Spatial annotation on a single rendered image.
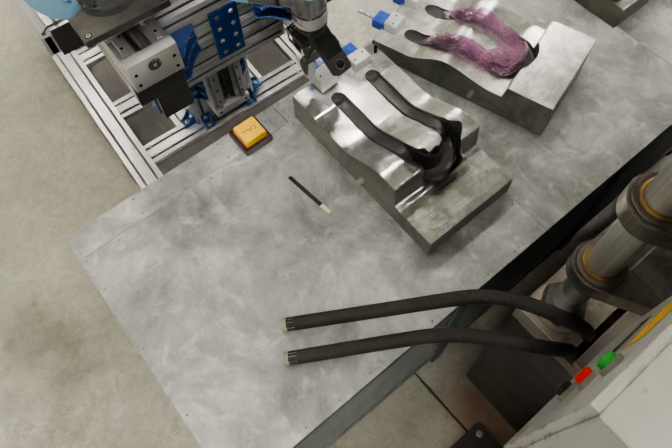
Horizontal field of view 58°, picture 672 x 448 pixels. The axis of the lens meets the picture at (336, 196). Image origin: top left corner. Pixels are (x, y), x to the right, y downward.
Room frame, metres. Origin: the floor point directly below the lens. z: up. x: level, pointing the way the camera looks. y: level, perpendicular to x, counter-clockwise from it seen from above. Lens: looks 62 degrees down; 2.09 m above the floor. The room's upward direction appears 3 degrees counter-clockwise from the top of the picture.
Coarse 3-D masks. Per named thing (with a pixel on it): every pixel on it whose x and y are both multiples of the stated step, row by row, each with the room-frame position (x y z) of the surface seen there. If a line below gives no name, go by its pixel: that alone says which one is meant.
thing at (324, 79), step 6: (318, 60) 0.99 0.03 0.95; (318, 66) 0.97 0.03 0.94; (324, 66) 0.96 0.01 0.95; (318, 72) 0.94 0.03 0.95; (324, 72) 0.94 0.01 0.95; (318, 78) 0.93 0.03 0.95; (324, 78) 0.93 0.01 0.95; (330, 78) 0.94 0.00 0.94; (336, 78) 0.95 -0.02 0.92; (318, 84) 0.93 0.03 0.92; (324, 84) 0.93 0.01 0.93; (330, 84) 0.94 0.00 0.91; (324, 90) 0.93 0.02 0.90
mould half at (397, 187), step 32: (384, 64) 1.01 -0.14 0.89; (320, 96) 0.92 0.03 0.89; (352, 96) 0.92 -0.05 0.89; (416, 96) 0.91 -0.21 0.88; (320, 128) 0.84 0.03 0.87; (352, 128) 0.83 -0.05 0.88; (384, 128) 0.82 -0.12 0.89; (416, 128) 0.79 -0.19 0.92; (352, 160) 0.74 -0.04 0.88; (384, 160) 0.71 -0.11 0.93; (480, 160) 0.73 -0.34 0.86; (384, 192) 0.65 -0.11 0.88; (416, 192) 0.65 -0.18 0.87; (448, 192) 0.65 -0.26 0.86; (480, 192) 0.65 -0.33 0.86; (416, 224) 0.58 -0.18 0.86; (448, 224) 0.57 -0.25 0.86
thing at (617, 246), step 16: (656, 176) 0.41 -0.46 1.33; (656, 192) 0.39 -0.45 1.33; (656, 208) 0.38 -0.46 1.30; (608, 240) 0.39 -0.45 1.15; (624, 240) 0.38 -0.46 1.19; (592, 256) 0.40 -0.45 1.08; (608, 256) 0.38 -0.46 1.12; (624, 256) 0.37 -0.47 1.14; (608, 272) 0.37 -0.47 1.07; (544, 288) 0.44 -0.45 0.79; (560, 288) 0.40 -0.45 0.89; (560, 304) 0.38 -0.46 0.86; (576, 304) 0.37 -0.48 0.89; (544, 320) 0.36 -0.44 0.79
